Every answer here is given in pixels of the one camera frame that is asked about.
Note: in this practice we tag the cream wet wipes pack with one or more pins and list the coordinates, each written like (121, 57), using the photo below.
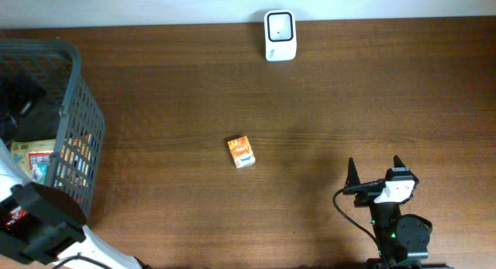
(33, 158)

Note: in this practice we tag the orange tissue pack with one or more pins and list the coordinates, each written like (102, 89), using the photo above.
(241, 152)

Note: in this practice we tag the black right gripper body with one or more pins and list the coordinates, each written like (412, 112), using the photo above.
(369, 187)

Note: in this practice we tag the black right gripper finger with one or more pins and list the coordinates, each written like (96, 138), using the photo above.
(352, 178)
(398, 163)

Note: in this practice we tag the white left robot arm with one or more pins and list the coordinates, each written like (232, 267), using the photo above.
(45, 225)

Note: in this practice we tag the white barcode scanner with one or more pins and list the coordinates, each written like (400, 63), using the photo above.
(280, 35)

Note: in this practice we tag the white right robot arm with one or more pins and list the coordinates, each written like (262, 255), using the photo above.
(401, 239)

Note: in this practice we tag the grey plastic lattice basket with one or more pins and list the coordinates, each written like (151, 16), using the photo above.
(59, 107)

